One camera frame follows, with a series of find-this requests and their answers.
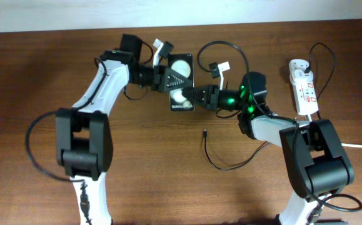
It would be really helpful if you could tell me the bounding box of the black smartphone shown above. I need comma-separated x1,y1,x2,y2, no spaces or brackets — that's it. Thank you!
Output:
168,53,194,112

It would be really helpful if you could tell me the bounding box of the black charger cable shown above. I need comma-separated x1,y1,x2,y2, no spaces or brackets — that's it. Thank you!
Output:
203,42,336,171

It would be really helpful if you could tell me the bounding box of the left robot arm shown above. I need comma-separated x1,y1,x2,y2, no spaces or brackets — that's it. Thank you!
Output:
55,34,193,224

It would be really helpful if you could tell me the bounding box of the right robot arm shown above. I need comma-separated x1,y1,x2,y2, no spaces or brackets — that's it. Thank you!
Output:
182,72,362,224

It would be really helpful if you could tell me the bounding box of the white power strip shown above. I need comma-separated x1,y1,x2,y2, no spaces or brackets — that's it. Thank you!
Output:
289,59,318,116

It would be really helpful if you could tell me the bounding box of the white power strip cord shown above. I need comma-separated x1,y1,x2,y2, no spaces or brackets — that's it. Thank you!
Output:
305,114,362,151

